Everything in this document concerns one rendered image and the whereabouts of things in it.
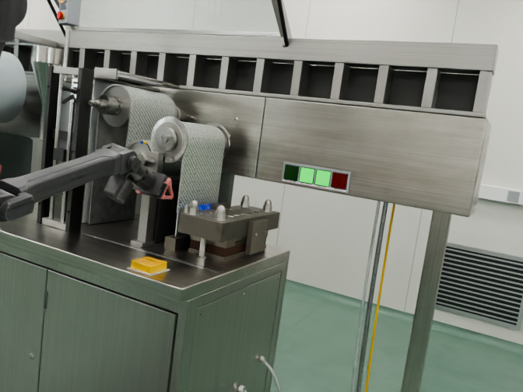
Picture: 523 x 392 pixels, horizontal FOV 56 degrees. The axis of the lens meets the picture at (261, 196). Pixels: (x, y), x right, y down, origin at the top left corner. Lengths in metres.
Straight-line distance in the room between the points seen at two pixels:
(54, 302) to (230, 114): 0.89
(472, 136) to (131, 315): 1.12
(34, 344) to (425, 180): 1.33
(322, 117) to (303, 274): 2.78
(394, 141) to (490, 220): 2.38
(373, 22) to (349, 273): 2.04
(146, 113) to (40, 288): 0.67
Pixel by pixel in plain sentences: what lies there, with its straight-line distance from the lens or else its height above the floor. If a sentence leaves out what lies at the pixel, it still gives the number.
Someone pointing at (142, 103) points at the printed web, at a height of 1.36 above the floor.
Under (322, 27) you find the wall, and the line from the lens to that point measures 4.37.
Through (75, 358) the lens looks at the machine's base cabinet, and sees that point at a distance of 1.64.
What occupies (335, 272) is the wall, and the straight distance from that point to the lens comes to 4.26.
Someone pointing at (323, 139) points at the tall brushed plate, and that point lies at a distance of 1.72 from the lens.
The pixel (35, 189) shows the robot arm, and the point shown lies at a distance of 1.14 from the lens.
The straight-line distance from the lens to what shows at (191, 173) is 1.64.
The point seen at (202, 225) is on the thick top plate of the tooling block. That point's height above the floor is 1.01.
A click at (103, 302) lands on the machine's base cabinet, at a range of 1.51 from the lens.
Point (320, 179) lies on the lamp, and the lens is 1.71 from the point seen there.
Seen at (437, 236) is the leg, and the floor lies 1.04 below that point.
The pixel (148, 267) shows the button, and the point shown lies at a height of 0.92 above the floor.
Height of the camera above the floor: 1.31
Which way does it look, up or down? 7 degrees down
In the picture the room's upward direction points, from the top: 8 degrees clockwise
